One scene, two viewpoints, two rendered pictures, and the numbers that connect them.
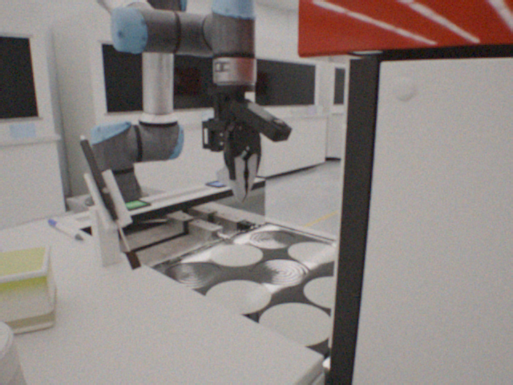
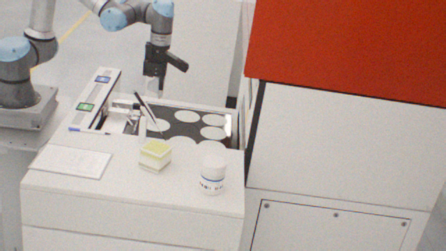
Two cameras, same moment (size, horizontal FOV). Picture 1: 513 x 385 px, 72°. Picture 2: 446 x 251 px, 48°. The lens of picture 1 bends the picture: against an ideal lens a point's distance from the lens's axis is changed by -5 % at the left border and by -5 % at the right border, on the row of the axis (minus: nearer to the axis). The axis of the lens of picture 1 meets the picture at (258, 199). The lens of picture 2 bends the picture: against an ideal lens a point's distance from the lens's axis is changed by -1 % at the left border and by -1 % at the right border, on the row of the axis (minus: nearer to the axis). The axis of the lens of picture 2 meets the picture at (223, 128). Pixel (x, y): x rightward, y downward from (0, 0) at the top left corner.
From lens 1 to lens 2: 1.39 m
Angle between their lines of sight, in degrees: 42
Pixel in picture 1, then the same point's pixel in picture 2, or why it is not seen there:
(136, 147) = (36, 58)
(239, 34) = (170, 24)
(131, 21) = (122, 19)
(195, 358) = not seen: hidden behind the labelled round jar
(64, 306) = not seen: hidden behind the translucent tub
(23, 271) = (168, 148)
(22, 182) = not seen: outside the picture
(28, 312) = (167, 161)
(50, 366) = (187, 172)
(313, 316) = (214, 143)
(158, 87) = (50, 12)
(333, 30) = (255, 74)
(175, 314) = (195, 151)
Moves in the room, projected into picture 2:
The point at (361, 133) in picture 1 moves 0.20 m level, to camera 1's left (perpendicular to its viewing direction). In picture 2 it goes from (260, 97) to (210, 107)
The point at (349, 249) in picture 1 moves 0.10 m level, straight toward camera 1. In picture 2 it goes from (254, 122) to (269, 137)
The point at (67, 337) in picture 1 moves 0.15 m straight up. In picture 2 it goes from (178, 165) to (183, 123)
